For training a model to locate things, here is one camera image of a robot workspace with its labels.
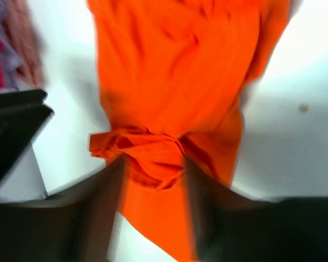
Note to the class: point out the folded lavender t-shirt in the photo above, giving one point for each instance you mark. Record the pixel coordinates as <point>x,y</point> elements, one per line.
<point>9,59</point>

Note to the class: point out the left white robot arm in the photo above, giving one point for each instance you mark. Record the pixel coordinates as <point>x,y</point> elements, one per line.
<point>22,115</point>

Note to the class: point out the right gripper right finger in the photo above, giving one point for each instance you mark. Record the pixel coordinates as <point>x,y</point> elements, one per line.
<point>230,227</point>

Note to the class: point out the orange t-shirt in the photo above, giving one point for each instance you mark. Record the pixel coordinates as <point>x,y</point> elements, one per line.
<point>170,76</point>

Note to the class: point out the folded pink t-shirt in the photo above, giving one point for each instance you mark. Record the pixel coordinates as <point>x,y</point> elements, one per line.
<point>19,29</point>

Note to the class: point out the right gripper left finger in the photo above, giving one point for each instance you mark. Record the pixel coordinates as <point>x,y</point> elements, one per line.
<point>74,224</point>

